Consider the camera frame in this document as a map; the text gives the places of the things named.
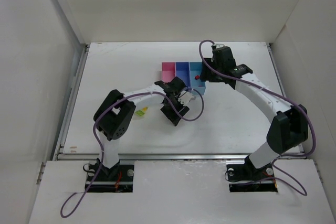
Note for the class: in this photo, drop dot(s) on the pink container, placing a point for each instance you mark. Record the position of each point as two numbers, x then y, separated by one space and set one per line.
167 71

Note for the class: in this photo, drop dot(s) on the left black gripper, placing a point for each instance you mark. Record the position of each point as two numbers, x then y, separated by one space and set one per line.
175 111

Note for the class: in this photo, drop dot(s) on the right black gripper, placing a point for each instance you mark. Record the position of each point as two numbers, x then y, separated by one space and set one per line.
210 72

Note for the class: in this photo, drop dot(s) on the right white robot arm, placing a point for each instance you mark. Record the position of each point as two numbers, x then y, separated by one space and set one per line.
288 123

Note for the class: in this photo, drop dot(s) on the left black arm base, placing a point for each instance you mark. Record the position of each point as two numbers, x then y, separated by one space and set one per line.
118 180

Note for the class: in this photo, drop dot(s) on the green yellow lego assembly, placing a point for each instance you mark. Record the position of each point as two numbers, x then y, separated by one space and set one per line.
141 112

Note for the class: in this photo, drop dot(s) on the light blue container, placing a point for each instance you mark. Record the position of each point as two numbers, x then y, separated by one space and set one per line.
195 74

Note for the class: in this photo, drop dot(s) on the dark blue container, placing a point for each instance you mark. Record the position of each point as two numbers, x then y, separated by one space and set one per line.
182 70

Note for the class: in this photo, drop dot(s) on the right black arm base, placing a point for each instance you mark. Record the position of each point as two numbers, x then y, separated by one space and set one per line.
244 178

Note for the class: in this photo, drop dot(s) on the aluminium rail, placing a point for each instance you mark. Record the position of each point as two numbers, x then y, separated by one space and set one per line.
69 157

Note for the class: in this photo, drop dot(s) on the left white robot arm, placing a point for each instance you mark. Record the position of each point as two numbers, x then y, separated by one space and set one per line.
114 115

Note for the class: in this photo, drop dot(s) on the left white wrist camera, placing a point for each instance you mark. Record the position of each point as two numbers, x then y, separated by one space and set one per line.
185 98

